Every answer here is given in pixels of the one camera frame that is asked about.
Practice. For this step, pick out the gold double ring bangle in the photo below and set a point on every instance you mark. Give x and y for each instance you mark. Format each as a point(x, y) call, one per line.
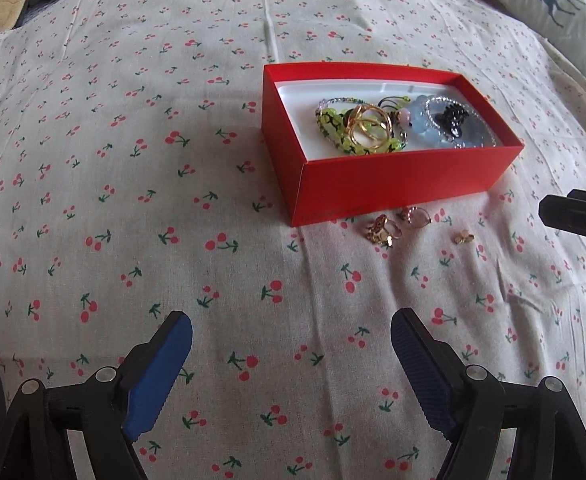
point(368, 126)

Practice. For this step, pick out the red jewelry box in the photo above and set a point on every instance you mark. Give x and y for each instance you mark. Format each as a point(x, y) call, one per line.
point(321, 183)

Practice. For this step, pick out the small gold earring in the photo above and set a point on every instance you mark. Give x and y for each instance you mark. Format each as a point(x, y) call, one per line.
point(464, 237)

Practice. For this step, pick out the cherry print bed sheet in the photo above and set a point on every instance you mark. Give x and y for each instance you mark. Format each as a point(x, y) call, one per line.
point(135, 181)

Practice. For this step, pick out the black hair claw clip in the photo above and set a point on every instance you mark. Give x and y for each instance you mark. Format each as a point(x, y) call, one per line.
point(451, 119)

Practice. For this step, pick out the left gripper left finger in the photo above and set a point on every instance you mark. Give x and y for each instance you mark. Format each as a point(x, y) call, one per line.
point(154, 368)

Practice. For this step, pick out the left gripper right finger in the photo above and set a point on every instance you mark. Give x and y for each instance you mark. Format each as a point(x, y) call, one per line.
point(458, 400)

